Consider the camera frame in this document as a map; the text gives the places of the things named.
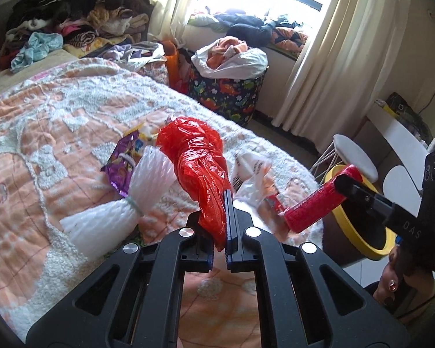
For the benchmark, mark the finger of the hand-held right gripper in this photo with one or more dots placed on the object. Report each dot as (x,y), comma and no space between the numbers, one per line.
(311,210)
(350,176)

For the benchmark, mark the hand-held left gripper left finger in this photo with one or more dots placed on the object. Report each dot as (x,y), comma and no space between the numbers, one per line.
(194,239)

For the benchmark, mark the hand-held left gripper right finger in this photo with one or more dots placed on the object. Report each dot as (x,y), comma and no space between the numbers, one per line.
(230,224)

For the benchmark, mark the clear printed plastic wrapper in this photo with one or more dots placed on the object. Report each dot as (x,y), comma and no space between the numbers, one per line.
(250,174)

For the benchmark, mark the yellow-rimmed dark bin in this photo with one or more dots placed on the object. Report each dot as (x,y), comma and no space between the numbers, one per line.
(373,250)

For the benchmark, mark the white foam fruit net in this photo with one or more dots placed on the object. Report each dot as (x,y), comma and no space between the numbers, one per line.
(152,174)

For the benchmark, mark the red plastic bag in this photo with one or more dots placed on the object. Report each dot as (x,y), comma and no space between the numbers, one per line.
(192,152)

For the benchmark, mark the person's right hand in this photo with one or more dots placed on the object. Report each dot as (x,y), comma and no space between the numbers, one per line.
(393,279)

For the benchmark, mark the white bottle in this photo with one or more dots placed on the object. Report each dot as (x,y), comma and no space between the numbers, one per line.
(432,143)

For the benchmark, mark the white dressing table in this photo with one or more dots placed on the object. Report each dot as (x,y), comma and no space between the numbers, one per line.
(395,130)

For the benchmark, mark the small yellow box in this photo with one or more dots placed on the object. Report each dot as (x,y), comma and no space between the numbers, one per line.
(388,105)

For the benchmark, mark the dark green bag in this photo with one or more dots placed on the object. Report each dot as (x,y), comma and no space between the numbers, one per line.
(408,116)

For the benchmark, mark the purple snack wrapper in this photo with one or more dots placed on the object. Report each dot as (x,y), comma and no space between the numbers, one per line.
(121,163)

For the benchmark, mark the yellow snack wrapper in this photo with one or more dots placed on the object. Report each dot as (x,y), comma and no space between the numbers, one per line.
(145,136)

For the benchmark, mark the cream curtain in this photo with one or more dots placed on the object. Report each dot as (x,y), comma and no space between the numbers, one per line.
(174,3)
(348,61)

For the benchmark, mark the dinosaur print laundry basket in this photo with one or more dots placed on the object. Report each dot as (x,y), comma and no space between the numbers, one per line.
(224,96)

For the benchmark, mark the orange patterned cushion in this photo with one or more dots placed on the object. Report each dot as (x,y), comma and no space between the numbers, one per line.
(290,40)

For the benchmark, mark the white plastic bag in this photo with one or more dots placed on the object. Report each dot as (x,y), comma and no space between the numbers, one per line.
(250,61)

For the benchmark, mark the orange bag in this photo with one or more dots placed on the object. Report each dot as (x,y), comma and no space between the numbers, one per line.
(174,65)

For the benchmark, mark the pink patterned cloth bag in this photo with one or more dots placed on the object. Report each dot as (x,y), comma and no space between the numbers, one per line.
(156,72)

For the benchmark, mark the orange towel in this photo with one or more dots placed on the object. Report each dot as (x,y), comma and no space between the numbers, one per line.
(221,52)

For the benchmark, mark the dark blue jacket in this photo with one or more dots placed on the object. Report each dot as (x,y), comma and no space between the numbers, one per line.
(250,29)

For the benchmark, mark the orange and white blanket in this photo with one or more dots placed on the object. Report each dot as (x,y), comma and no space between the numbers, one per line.
(58,123)

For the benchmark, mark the white and purple garment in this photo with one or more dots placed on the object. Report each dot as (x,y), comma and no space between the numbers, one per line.
(130,52)

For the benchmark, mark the light blue cloth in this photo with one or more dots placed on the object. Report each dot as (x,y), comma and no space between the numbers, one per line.
(36,49)

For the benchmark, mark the pile of clothes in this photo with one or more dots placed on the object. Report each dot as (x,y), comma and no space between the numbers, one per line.
(76,7)

